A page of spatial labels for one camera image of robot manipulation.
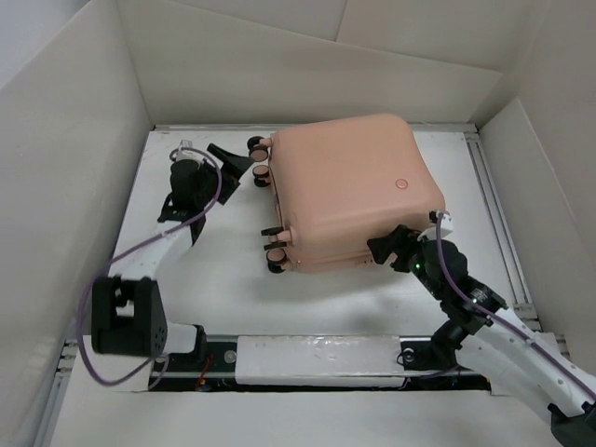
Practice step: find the pink hard-shell suitcase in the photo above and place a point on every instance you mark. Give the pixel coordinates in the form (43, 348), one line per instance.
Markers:
(338, 184)

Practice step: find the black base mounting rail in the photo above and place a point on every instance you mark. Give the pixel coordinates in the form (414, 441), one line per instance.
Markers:
(288, 363)

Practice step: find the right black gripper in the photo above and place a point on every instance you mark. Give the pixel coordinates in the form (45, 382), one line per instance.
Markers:
(381, 248)

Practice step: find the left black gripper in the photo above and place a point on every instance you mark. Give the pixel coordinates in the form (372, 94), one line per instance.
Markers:
(234, 167)

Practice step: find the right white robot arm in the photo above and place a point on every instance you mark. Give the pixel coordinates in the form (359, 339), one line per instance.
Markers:
(484, 335)

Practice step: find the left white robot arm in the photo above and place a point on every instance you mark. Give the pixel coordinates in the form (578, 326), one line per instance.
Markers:
(128, 317)

